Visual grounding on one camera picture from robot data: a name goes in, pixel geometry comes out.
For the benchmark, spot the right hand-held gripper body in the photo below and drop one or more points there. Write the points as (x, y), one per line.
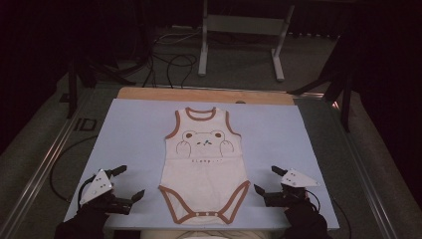
(295, 179)

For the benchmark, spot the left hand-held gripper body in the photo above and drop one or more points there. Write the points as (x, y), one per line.
(98, 187)

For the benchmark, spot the cream baby bodysuit brown trim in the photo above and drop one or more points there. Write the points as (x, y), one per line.
(204, 172)

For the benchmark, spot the person's left hand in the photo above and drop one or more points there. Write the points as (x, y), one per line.
(91, 214)

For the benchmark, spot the person's right hand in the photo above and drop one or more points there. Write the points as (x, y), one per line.
(302, 214)

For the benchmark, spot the light blue mat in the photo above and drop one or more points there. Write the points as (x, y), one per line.
(132, 132)

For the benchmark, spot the black tripod stand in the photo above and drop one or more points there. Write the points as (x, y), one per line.
(72, 93)
(346, 106)

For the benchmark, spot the white metal stand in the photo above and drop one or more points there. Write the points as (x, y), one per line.
(245, 25)

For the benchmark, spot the aluminium rail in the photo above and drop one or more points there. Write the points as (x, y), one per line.
(40, 172)
(368, 186)
(308, 95)

